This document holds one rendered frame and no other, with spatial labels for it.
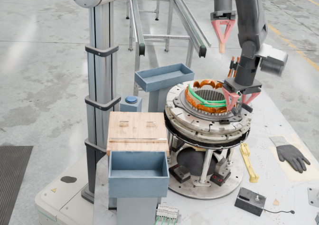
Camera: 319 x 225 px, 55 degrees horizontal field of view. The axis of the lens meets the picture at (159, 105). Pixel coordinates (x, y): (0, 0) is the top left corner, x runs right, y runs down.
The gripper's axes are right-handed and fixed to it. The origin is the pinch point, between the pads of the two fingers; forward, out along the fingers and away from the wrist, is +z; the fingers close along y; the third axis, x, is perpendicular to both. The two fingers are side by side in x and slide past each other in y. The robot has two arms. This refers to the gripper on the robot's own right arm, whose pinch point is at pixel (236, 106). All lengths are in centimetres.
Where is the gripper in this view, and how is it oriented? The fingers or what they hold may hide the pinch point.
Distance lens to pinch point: 102.6
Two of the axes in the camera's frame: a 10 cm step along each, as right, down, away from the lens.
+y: 9.0, -1.7, 4.0
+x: -4.2, -5.4, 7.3
